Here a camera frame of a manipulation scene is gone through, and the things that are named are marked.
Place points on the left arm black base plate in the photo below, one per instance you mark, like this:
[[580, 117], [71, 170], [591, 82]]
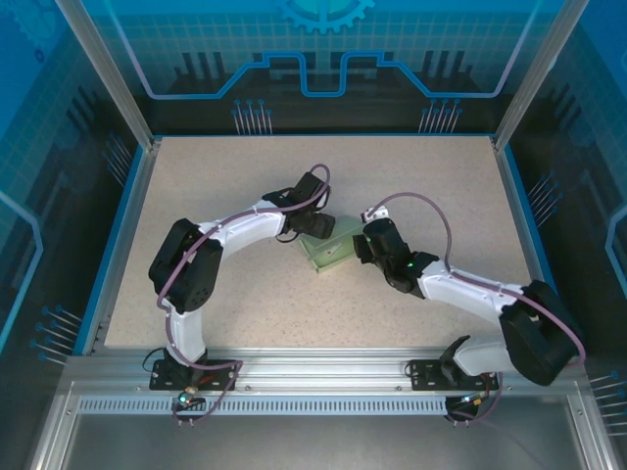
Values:
[[166, 379]]

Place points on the blue printed enclosure panel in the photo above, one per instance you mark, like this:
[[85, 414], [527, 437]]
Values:
[[44, 171], [588, 171], [313, 29]]

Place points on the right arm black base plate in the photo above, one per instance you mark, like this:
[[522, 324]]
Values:
[[423, 377]]

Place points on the aluminium frame post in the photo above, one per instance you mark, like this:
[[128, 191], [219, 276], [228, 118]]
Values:
[[110, 73], [538, 73]]

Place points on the narrow aluminium side rail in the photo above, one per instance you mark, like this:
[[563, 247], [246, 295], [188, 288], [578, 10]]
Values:
[[123, 245], [515, 196]]

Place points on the small green-lit connector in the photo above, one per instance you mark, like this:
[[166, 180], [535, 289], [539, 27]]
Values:
[[186, 397], [472, 400]]

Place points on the green paper box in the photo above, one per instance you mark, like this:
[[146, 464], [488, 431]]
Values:
[[343, 230]]

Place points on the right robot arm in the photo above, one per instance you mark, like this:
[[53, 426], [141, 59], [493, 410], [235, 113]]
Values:
[[465, 291]]

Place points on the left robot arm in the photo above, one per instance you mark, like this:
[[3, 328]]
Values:
[[181, 274]]

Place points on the wide aluminium frame rail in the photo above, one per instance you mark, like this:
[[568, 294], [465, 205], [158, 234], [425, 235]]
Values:
[[318, 367]]

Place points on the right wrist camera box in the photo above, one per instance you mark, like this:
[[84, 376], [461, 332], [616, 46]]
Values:
[[376, 215]]

